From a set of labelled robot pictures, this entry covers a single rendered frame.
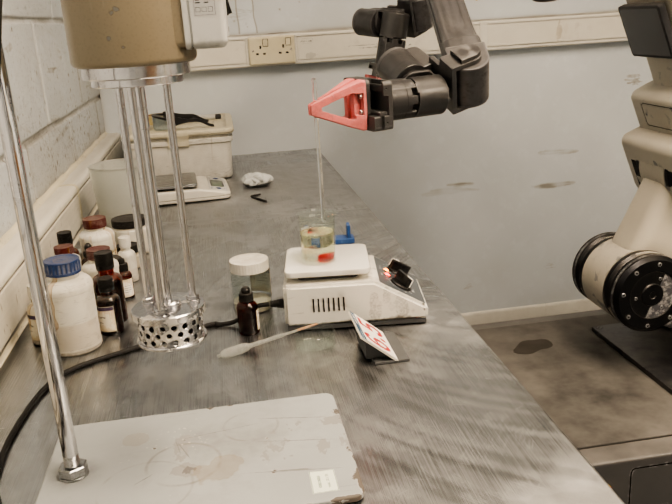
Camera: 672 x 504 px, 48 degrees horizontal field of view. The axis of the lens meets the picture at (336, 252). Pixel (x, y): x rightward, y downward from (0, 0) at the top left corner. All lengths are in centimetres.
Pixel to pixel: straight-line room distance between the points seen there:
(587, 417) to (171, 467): 104
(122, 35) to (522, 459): 52
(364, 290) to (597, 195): 196
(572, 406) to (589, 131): 140
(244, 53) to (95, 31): 184
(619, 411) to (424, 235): 124
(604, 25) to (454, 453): 216
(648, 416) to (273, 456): 104
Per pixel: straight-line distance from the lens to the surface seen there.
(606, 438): 157
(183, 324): 69
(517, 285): 288
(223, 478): 74
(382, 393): 88
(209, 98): 250
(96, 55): 62
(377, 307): 104
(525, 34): 265
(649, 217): 171
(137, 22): 62
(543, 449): 79
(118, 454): 81
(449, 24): 121
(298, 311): 104
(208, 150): 213
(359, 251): 110
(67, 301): 105
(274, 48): 244
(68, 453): 78
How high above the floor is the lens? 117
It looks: 17 degrees down
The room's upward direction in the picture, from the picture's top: 4 degrees counter-clockwise
